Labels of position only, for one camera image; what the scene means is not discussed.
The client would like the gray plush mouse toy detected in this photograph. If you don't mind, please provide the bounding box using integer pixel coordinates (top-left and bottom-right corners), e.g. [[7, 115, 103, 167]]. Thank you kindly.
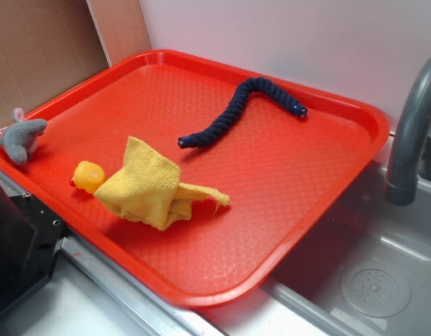
[[0, 107, 48, 165]]

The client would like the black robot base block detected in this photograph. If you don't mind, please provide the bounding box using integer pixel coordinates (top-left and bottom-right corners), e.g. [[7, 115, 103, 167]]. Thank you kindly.
[[0, 184, 65, 318]]

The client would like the yellow cloth rag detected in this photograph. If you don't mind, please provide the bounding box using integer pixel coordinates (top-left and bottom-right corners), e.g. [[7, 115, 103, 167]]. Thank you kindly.
[[94, 136, 230, 231]]

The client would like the red plastic tray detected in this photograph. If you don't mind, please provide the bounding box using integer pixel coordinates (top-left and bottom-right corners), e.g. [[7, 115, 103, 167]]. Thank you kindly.
[[0, 50, 389, 308]]

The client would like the yellow rubber duck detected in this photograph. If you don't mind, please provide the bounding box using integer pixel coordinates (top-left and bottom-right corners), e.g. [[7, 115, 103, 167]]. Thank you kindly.
[[69, 161, 106, 195]]

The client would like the gray plastic faucet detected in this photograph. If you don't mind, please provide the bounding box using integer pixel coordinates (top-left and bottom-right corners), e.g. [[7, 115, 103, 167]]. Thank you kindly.
[[384, 57, 431, 206]]

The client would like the gray toy sink basin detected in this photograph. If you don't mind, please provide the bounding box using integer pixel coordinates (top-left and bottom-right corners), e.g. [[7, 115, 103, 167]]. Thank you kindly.
[[201, 148, 431, 335]]

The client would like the brown cardboard panel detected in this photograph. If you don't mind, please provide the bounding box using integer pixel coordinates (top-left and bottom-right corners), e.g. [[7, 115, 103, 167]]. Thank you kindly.
[[0, 1, 151, 128]]

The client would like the dark blue twisted rope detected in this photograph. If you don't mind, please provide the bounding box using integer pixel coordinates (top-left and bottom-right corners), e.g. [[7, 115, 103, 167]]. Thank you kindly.
[[177, 76, 309, 151]]

